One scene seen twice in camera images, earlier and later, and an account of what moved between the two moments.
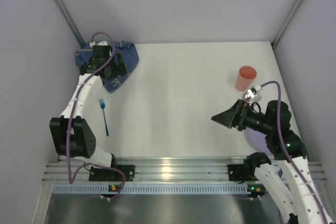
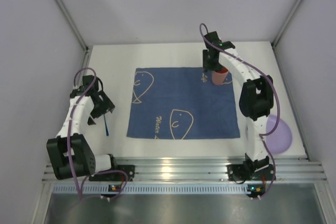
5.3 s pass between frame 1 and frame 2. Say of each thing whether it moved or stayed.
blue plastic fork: stayed
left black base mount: stayed
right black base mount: stayed
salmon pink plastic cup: moved
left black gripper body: moved
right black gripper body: moved
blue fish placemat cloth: moved
